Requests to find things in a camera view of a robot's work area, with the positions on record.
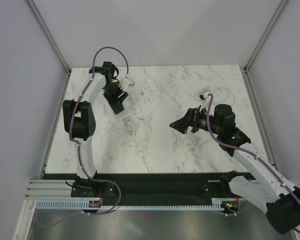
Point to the right aluminium frame post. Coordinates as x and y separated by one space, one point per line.
265 34

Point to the aluminium front rail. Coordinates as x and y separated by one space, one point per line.
48 190

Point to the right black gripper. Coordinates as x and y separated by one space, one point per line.
191 118

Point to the white power strip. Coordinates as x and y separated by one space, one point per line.
123 115

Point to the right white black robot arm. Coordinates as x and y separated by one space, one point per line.
276 196

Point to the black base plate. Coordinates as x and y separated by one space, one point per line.
140 189

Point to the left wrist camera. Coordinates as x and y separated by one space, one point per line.
126 83

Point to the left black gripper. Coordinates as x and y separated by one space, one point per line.
114 102

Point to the white slotted cable duct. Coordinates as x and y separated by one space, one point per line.
66 204

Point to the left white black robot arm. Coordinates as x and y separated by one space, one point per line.
78 116

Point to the aluminium frame post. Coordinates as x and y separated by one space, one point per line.
47 34
265 34

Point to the left aluminium frame post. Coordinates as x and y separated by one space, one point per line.
47 34

